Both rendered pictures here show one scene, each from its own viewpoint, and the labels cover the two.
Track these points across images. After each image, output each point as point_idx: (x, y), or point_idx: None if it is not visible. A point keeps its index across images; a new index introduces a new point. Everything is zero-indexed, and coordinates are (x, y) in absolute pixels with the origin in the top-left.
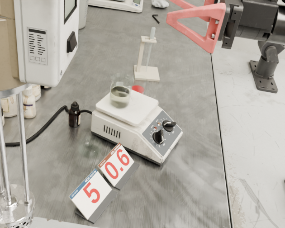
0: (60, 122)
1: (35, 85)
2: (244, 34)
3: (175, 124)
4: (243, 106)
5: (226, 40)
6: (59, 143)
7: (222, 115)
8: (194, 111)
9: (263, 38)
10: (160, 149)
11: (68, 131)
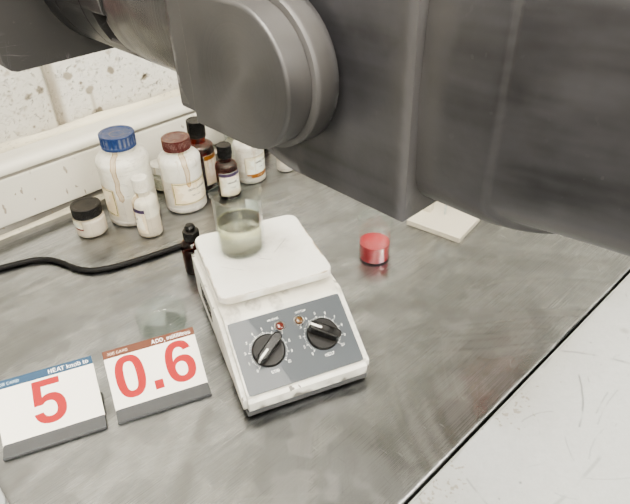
0: (179, 259)
1: (182, 183)
2: (75, 23)
3: (334, 335)
4: None
5: None
6: (136, 292)
7: (549, 372)
8: (476, 332)
9: (115, 41)
10: (253, 378)
11: (171, 278)
